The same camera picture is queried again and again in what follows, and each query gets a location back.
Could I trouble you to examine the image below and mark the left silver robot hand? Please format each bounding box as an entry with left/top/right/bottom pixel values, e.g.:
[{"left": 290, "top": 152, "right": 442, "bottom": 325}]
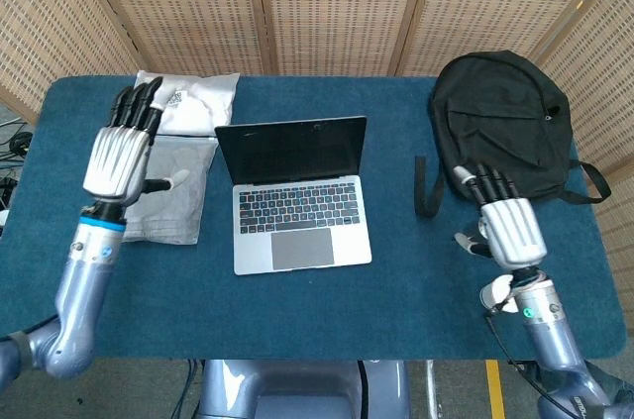
[{"left": 81, "top": 75, "right": 192, "bottom": 208}]

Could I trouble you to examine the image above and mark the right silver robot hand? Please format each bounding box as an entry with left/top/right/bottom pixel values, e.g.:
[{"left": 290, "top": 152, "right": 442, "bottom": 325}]
[{"left": 451, "top": 163, "right": 549, "bottom": 272}]

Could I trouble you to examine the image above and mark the silver laptop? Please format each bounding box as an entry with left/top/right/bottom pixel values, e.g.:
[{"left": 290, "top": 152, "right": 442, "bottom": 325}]
[{"left": 214, "top": 115, "right": 373, "bottom": 277}]

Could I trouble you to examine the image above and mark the grey clothing in plastic bag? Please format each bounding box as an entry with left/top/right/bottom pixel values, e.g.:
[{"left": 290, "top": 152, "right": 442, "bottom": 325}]
[{"left": 120, "top": 134, "right": 221, "bottom": 247}]

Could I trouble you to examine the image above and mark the black backpack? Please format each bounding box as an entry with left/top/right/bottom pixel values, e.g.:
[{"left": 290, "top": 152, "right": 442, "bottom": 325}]
[{"left": 413, "top": 49, "right": 613, "bottom": 219}]

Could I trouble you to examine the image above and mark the white clothing in plastic bag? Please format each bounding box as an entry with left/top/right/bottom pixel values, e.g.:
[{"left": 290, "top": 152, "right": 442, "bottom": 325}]
[{"left": 134, "top": 69, "right": 241, "bottom": 139}]

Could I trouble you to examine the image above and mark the blue table mat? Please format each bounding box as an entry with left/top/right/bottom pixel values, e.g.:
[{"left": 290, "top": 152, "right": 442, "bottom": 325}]
[{"left": 0, "top": 73, "right": 628, "bottom": 362}]

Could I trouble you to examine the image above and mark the yellow floor tape strip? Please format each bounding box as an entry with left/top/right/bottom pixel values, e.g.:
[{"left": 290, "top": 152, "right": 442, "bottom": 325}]
[{"left": 484, "top": 359, "right": 507, "bottom": 419}]

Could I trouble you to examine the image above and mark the silver table leg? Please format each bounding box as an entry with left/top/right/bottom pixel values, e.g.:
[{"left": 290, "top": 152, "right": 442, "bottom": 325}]
[{"left": 423, "top": 359, "right": 440, "bottom": 419}]

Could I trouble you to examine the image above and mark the woven wooden folding screen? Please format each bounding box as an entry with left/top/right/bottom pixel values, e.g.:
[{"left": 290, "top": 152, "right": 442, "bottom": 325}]
[{"left": 0, "top": 0, "right": 634, "bottom": 322}]

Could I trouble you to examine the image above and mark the blue-grey robot torso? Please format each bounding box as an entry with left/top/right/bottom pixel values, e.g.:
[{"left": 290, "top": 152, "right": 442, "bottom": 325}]
[{"left": 194, "top": 358, "right": 413, "bottom": 419}]

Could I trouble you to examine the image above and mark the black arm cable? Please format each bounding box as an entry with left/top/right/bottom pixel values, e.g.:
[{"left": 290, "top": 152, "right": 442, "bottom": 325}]
[{"left": 483, "top": 308, "right": 572, "bottom": 419}]

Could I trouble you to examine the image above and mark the black floor cable bundle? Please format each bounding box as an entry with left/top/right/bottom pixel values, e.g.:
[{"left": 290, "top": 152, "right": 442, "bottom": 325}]
[{"left": 0, "top": 118, "right": 37, "bottom": 223}]

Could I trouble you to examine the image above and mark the thin dark hanging cable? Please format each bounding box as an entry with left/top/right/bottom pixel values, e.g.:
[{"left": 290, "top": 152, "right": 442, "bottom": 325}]
[{"left": 169, "top": 358, "right": 205, "bottom": 419}]

